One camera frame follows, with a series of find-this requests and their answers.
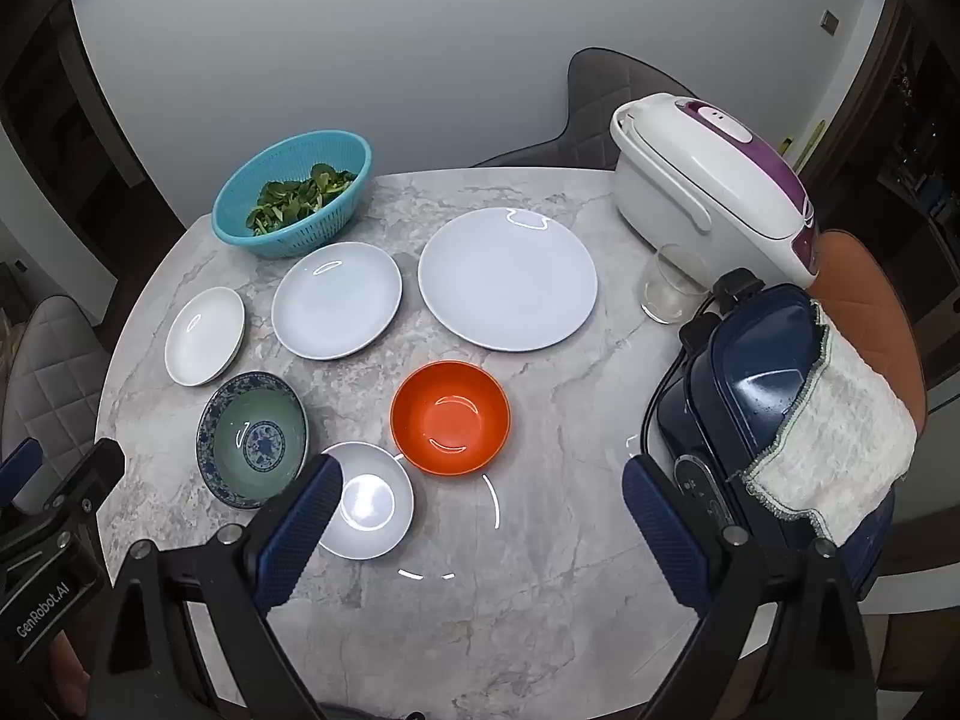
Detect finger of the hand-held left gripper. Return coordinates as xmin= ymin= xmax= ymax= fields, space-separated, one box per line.
xmin=0 ymin=439 xmax=44 ymax=500
xmin=45 ymin=437 xmax=127 ymax=520

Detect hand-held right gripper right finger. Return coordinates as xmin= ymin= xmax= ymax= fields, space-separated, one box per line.
xmin=621 ymin=454 xmax=878 ymax=720

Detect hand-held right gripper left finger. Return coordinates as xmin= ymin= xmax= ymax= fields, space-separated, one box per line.
xmin=90 ymin=454 xmax=346 ymax=720

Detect small white bowl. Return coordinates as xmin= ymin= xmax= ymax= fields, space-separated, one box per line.
xmin=315 ymin=441 xmax=415 ymax=561

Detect blue patterned green bowl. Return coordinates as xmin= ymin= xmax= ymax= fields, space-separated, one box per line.
xmin=196 ymin=371 xmax=308 ymax=509

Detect small white plate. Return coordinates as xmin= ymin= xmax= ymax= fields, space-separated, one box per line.
xmin=165 ymin=286 xmax=247 ymax=387

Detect orange bowl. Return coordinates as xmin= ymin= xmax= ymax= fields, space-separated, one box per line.
xmin=390 ymin=361 xmax=512 ymax=478

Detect medium white plate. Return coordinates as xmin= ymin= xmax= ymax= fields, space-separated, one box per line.
xmin=271 ymin=241 xmax=404 ymax=360

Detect large white plate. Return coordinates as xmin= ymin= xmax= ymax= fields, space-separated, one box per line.
xmin=418 ymin=207 xmax=599 ymax=351

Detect person's left hand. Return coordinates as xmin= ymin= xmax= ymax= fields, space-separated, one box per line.
xmin=43 ymin=630 xmax=98 ymax=720

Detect light grey quilted chair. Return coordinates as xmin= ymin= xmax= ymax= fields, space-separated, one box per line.
xmin=0 ymin=296 xmax=113 ymax=466

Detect navy electric cooking pot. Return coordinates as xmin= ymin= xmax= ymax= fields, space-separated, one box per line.
xmin=652 ymin=283 xmax=897 ymax=601

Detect white knitted cloth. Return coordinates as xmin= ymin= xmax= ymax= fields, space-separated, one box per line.
xmin=739 ymin=300 xmax=920 ymax=547

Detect clear drinking glass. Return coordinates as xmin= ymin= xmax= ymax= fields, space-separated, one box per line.
xmin=640 ymin=244 xmax=712 ymax=326

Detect teal plastic colander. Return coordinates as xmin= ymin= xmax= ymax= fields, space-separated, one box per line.
xmin=211 ymin=131 xmax=374 ymax=260

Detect orange chair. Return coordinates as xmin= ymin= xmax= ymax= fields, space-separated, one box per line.
xmin=814 ymin=229 xmax=931 ymax=421

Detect green leafy vegetables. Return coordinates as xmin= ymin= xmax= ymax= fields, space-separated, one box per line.
xmin=246 ymin=163 xmax=358 ymax=236

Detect white purple rice cooker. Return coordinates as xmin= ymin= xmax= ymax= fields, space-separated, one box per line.
xmin=609 ymin=93 xmax=820 ymax=290

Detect dark wooden cabinet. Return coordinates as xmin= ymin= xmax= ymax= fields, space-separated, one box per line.
xmin=825 ymin=0 xmax=960 ymax=391
xmin=0 ymin=0 xmax=188 ymax=278

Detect dark grey chair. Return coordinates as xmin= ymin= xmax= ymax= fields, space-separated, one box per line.
xmin=469 ymin=49 xmax=653 ymax=170

